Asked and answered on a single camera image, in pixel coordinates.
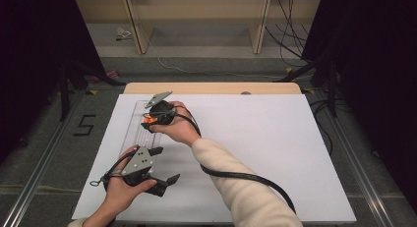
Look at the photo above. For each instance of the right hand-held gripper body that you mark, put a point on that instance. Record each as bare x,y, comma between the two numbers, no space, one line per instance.
163,113

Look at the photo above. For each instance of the pink cloth scrap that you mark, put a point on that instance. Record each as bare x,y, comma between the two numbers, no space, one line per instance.
111,73

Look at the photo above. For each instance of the person's right hand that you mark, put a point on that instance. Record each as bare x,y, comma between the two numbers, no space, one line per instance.
180,128

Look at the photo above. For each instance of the yellow tape piece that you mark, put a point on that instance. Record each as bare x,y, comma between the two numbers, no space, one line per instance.
288,70
93,92
308,90

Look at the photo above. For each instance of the black curtain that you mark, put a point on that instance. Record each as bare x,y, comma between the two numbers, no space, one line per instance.
377,73
32,56

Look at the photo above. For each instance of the person's left hand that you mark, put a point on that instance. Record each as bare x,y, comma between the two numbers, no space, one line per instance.
119,196

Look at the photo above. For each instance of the beige wooden shelf unit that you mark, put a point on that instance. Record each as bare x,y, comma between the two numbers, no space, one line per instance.
196,11

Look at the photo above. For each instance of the crumpled paper scrap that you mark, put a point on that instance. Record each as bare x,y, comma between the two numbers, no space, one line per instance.
123,33

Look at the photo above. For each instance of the black tripod stand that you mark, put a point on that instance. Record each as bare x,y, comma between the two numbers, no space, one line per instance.
64,96
332,89

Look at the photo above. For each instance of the aluminium floor rail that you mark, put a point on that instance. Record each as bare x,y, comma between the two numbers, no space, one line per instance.
364,178
32,187

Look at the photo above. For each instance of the white board sheet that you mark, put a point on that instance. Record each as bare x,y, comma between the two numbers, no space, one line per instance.
262,138

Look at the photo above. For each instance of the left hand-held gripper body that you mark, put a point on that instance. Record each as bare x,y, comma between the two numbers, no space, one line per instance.
139,163

